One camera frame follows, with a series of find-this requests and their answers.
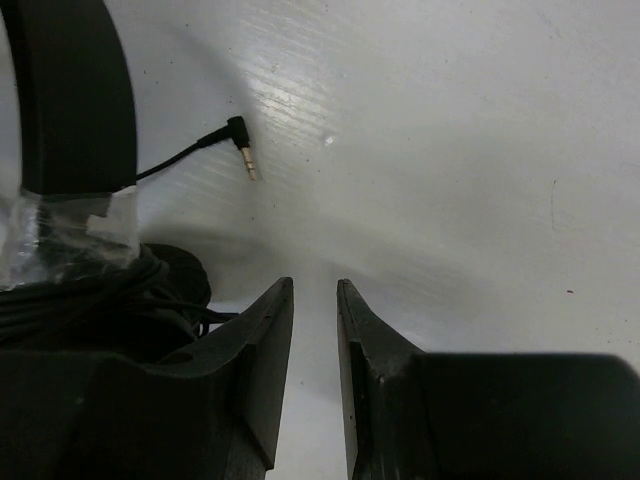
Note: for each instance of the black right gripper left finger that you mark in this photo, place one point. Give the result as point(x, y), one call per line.
point(210, 410)

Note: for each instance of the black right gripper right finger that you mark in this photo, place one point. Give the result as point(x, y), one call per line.
point(412, 414)

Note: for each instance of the black headphones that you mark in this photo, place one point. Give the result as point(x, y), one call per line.
point(74, 274)

